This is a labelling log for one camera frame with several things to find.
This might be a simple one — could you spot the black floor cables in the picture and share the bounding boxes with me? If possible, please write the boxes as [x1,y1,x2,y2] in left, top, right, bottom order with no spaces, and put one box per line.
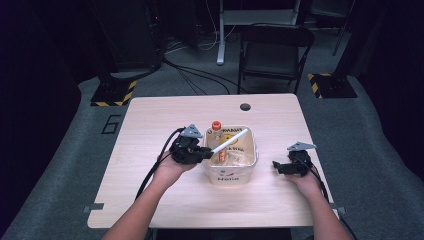
[162,55,250,96]

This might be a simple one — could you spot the white straw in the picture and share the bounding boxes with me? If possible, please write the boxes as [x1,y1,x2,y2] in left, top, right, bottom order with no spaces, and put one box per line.
[210,128,250,155]

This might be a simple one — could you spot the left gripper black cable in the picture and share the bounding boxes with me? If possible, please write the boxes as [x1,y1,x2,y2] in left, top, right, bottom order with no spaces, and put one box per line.
[134,126,186,201]

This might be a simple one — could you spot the clear bottle with orange cap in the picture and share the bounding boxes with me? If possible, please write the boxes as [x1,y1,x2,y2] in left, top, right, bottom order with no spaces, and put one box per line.
[210,120,230,165]

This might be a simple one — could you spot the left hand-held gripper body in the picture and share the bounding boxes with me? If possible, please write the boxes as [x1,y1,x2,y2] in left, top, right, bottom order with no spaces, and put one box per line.
[168,123,205,165]

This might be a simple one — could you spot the black folding chair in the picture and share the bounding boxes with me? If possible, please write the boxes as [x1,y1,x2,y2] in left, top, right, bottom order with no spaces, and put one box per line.
[236,22,316,96]

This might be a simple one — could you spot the person's left hand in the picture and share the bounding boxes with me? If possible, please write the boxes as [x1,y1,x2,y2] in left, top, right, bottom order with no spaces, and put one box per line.
[153,151,198,190]

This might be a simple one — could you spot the person's right hand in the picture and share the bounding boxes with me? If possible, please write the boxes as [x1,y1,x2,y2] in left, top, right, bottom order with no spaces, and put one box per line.
[284,165,323,202]

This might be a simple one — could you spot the white desk frame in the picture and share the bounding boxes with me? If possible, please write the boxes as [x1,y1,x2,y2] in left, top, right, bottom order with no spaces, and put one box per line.
[215,0,304,66]

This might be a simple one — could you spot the dark cabinet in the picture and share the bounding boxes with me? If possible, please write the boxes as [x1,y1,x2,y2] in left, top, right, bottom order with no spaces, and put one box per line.
[94,0,166,74]

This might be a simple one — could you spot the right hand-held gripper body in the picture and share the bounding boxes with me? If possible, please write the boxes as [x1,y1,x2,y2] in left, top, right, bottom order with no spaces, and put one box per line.
[283,141,318,178]

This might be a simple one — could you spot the grey table clamp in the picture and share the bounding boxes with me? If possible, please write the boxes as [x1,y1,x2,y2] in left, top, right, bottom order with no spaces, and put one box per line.
[82,202,105,215]
[329,202,347,215]

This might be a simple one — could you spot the white bin with yellow face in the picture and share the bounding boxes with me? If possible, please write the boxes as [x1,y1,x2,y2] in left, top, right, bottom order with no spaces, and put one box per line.
[201,124,261,186]

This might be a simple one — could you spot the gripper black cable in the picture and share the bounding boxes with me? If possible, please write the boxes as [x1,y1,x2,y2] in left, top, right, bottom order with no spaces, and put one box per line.
[294,154,359,240]
[134,126,186,201]

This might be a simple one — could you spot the black striped-edge stand base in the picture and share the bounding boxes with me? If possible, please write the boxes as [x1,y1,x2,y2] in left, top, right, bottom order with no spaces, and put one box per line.
[306,72,359,100]
[90,77,138,108]

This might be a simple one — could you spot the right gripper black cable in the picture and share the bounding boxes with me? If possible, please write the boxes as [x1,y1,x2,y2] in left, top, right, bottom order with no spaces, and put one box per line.
[294,154,359,240]

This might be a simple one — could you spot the crumpled white wrapper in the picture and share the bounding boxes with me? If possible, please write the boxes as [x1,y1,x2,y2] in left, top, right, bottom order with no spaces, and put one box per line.
[228,149,246,167]

